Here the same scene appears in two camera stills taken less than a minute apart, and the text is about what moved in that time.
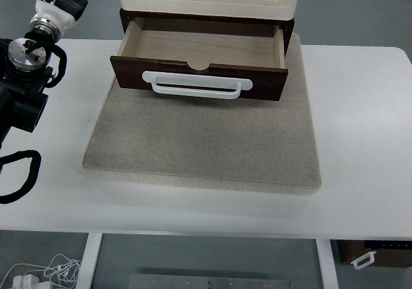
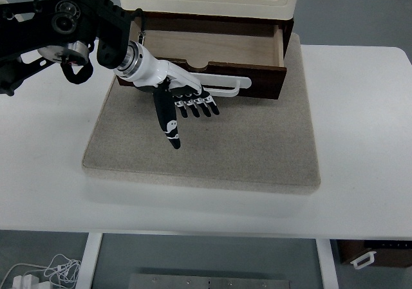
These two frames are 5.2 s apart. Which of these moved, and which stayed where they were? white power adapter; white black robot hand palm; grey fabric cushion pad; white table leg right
Moved: white black robot hand palm
Stayed: white table leg right; grey fabric cushion pad; white power adapter
